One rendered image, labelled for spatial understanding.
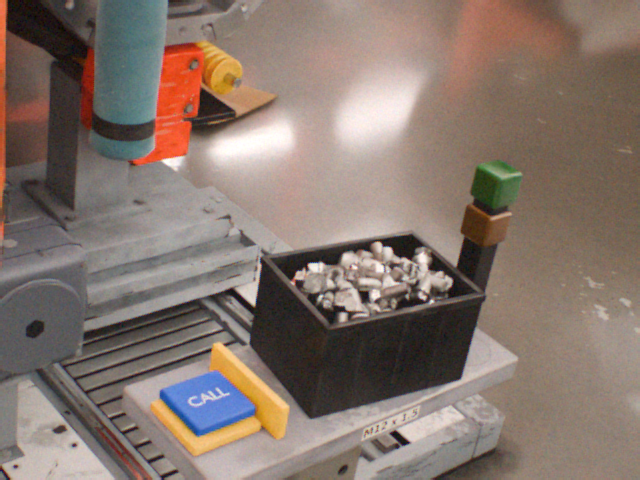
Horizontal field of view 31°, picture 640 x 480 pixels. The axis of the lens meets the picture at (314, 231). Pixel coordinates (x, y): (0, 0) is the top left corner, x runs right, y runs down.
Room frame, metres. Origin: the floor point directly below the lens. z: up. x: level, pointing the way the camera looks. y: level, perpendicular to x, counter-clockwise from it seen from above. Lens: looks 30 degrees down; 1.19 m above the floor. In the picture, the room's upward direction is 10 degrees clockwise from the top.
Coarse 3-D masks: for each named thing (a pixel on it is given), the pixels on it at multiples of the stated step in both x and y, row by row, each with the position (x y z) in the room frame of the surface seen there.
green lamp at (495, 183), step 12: (480, 168) 1.13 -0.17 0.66; (492, 168) 1.14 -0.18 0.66; (504, 168) 1.14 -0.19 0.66; (480, 180) 1.13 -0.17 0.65; (492, 180) 1.12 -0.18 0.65; (504, 180) 1.12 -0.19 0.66; (516, 180) 1.13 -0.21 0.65; (480, 192) 1.13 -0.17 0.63; (492, 192) 1.12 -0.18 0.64; (504, 192) 1.12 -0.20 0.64; (516, 192) 1.14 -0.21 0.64; (492, 204) 1.11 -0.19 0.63; (504, 204) 1.12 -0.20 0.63
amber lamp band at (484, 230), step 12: (468, 204) 1.14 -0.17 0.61; (468, 216) 1.13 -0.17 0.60; (480, 216) 1.12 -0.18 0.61; (492, 216) 1.12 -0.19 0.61; (504, 216) 1.13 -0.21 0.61; (468, 228) 1.13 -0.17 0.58; (480, 228) 1.12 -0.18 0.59; (492, 228) 1.12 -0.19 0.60; (504, 228) 1.13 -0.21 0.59; (480, 240) 1.12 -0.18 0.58; (492, 240) 1.12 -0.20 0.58
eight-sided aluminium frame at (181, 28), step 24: (48, 0) 1.39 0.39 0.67; (72, 0) 1.42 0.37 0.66; (192, 0) 1.62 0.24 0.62; (216, 0) 1.62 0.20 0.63; (240, 0) 1.61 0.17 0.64; (72, 24) 1.41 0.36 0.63; (168, 24) 1.52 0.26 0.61; (192, 24) 1.55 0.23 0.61; (216, 24) 1.58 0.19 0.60; (240, 24) 1.61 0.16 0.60
